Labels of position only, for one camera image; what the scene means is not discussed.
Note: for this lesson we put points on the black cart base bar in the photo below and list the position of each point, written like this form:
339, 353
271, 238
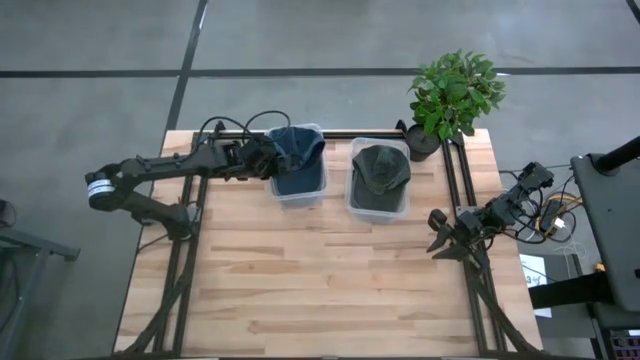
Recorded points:
570, 292

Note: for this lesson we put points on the black plant pot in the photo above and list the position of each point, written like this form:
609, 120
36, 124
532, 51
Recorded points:
421, 145

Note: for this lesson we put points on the black cart pole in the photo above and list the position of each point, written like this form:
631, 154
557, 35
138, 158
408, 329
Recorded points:
620, 156

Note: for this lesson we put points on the green leafy plant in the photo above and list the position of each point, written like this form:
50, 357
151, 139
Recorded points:
455, 92

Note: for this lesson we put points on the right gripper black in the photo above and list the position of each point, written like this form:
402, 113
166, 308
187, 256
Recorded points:
467, 231

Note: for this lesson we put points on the white paper sheet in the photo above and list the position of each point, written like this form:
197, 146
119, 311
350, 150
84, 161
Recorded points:
530, 265

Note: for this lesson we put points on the black aluminium frame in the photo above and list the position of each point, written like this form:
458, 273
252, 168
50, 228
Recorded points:
360, 134

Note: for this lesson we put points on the grey metal stand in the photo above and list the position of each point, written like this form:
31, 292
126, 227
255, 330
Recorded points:
45, 247

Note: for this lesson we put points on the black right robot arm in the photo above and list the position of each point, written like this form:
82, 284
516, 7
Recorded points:
505, 207

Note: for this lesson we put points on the olive grey cap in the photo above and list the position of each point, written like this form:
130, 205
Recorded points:
380, 175

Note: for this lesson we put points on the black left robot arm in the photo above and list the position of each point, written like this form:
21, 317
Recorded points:
165, 165

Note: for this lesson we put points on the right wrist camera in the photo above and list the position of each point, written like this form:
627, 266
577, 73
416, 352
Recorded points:
469, 212

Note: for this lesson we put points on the clear plastic container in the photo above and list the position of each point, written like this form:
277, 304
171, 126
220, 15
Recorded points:
300, 201
377, 216

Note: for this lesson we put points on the blue denim cap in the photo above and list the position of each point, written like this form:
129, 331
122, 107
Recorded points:
302, 150

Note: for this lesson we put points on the black equipment cart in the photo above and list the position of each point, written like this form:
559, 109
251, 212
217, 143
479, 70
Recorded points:
610, 225

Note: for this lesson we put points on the yellow white power adapter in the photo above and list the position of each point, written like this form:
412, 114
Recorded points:
555, 225

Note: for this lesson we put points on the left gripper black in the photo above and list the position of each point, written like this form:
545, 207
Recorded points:
257, 160

